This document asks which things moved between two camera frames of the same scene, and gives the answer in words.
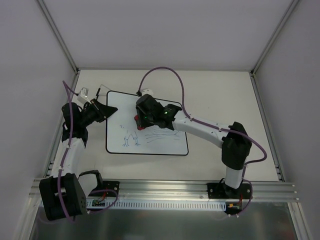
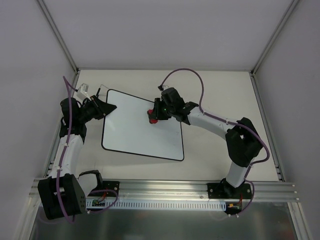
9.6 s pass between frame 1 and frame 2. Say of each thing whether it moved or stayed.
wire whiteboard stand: stayed
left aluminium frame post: stayed
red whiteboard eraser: moved
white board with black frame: stayed
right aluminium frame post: stayed
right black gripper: moved
